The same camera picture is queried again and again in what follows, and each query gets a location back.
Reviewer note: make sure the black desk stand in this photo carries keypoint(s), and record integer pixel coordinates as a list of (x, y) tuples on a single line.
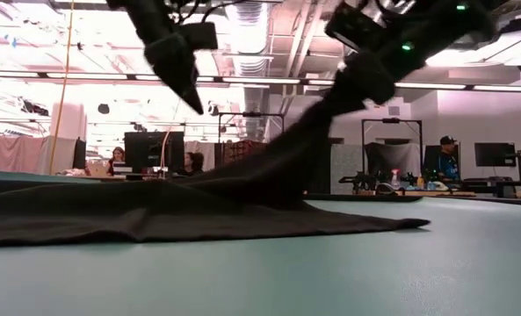
[(497, 183)]

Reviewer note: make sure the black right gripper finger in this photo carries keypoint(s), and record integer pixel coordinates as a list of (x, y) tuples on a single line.
[(348, 102)]

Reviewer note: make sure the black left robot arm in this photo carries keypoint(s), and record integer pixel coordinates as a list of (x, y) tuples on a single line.
[(132, 17)]

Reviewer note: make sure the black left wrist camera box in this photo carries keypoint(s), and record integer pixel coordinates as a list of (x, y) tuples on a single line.
[(198, 35)]

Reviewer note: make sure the large black monitor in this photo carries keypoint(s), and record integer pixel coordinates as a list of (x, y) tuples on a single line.
[(141, 151)]

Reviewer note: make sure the round black ceiling speaker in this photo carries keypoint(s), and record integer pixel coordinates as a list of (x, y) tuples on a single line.
[(103, 109)]

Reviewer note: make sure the small yellow bottle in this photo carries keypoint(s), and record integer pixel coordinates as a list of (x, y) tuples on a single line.
[(420, 183)]

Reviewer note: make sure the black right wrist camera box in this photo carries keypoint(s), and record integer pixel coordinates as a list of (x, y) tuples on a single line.
[(348, 26)]

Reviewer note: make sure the black metal rig frame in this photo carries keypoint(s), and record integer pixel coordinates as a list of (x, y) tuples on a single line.
[(251, 114), (392, 120)]

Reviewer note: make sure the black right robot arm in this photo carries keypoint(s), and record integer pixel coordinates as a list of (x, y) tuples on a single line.
[(440, 30)]

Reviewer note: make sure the black desk monitor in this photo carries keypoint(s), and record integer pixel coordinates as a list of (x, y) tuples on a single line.
[(431, 158)]

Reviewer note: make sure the narrow black panel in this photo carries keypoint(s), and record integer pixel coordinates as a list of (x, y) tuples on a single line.
[(79, 153)]

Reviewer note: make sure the cardboard box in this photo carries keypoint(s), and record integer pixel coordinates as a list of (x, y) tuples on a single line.
[(96, 169)]

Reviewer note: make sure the clear spray bottle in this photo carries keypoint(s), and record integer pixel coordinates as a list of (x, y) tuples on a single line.
[(395, 181)]

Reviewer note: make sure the black towel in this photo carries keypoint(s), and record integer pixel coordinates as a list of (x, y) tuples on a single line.
[(154, 219)]

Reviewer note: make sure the wooden background table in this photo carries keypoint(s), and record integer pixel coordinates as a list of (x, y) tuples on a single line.
[(440, 193)]

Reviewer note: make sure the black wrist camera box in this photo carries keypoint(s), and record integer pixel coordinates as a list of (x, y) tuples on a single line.
[(198, 35), (348, 26)]

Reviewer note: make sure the green table mat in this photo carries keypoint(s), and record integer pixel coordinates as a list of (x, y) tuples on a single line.
[(286, 272)]

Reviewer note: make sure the beige curtain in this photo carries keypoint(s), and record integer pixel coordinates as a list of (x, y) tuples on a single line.
[(14, 153)]

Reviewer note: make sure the red patterned fabric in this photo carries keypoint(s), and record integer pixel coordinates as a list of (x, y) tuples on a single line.
[(238, 151)]

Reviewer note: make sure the silver ventilation duct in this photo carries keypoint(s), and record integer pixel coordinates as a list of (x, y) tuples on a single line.
[(247, 35)]

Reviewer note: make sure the long ceiling light bar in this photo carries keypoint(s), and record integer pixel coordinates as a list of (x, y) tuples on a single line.
[(260, 81)]

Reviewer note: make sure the grey partition panel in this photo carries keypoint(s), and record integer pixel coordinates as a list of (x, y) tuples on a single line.
[(348, 169)]

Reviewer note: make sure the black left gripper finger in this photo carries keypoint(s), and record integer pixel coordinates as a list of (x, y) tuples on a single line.
[(192, 96)]

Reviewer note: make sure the black wall monitor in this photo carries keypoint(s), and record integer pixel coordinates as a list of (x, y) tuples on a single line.
[(495, 154)]

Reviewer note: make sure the person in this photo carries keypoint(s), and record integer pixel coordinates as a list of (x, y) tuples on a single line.
[(194, 161), (448, 162), (117, 154)]

